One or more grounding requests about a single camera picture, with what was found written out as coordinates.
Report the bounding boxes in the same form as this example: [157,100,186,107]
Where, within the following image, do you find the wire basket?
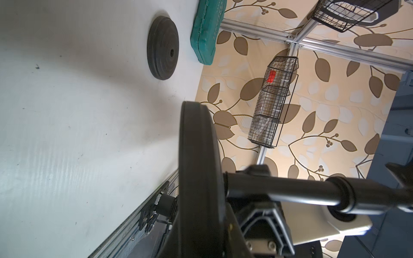
[311,0,404,33]
[248,56,299,148]

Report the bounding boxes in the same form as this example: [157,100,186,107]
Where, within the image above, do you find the black round base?
[158,101,225,258]
[147,16,179,81]

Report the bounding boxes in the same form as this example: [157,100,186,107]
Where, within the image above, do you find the right wire basket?
[248,56,299,148]

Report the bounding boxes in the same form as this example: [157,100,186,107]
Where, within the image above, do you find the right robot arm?
[225,165,373,258]

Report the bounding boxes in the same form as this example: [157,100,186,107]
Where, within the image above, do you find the green tool case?
[190,0,227,65]

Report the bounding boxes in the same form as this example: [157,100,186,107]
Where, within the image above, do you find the black mic stand rod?
[223,165,413,215]

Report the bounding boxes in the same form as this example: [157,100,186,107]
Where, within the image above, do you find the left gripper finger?
[224,202,254,258]

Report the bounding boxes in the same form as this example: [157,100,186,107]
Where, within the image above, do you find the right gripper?
[233,164,296,258]

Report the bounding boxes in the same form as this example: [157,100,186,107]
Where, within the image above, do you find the back wire basket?
[311,0,404,33]

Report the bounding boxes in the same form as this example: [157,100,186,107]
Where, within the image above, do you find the aluminium frame rail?
[90,170,178,258]

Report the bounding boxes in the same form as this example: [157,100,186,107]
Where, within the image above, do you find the red item in basket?
[266,70,277,83]

